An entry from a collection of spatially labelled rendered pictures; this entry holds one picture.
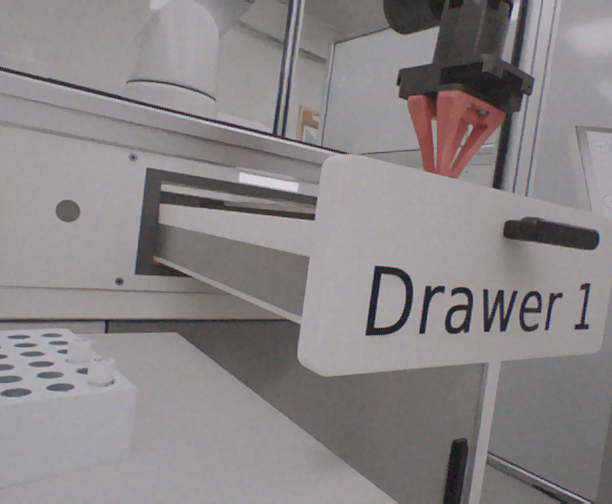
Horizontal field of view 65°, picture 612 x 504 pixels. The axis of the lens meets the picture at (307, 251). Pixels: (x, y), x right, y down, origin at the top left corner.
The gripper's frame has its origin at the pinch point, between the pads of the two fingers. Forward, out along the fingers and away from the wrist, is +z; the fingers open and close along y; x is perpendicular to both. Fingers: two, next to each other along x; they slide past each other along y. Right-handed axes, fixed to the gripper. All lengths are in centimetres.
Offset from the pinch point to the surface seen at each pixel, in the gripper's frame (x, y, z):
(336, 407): 12.5, -21.1, 32.5
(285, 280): -17.4, 5.4, 9.3
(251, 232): -17.2, -0.4, 7.2
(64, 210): -26.4, -21.4, 9.6
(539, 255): -1.3, 11.4, 4.8
